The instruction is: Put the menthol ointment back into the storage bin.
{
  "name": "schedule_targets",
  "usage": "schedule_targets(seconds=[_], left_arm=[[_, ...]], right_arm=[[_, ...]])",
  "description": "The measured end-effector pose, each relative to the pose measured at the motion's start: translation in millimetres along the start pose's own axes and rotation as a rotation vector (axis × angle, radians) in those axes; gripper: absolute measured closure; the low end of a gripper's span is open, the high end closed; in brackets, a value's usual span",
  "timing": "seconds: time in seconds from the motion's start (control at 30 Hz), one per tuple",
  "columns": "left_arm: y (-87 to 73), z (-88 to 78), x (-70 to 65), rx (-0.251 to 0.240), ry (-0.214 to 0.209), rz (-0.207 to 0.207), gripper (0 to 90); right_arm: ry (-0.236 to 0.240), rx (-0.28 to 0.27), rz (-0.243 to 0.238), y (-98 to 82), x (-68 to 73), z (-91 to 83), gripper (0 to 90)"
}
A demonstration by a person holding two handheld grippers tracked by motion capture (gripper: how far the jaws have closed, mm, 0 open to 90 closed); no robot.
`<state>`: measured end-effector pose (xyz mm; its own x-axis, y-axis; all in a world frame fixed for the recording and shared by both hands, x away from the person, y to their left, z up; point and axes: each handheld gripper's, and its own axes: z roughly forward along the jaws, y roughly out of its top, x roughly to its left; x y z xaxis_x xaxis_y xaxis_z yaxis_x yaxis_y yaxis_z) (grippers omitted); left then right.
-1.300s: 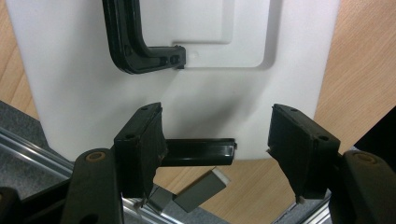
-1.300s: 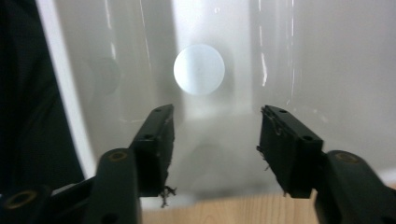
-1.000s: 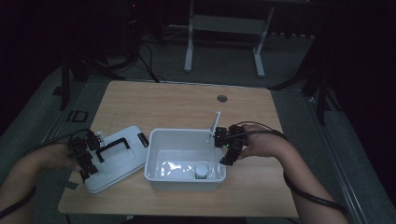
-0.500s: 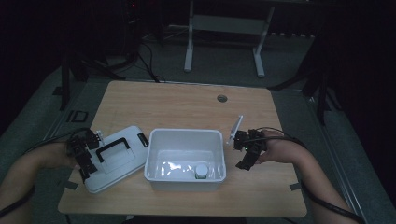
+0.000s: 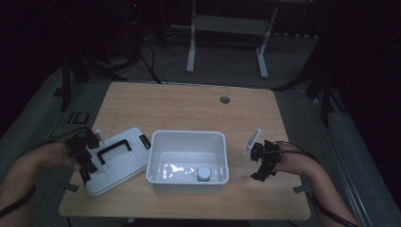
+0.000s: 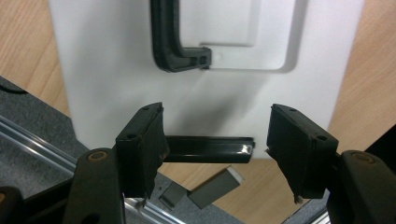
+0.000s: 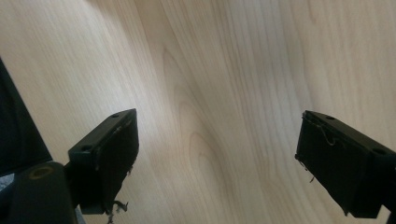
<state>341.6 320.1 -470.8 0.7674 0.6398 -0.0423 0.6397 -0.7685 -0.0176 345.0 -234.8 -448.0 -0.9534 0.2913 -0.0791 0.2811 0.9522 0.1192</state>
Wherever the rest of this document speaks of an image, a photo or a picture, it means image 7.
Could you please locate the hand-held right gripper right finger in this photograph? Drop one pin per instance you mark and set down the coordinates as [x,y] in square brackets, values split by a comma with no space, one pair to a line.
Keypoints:
[339,165]

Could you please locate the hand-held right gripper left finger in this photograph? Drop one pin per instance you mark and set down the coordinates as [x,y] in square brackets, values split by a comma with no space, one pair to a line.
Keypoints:
[106,155]

